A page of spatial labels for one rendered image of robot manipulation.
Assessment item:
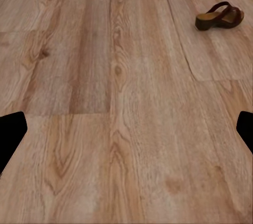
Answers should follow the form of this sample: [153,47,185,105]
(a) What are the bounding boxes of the sandal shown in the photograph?
[195,2,245,31]

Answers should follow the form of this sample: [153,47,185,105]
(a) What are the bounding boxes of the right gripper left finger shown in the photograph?
[0,111,27,174]

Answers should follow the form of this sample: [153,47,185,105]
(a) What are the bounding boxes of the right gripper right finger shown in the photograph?
[236,111,253,154]

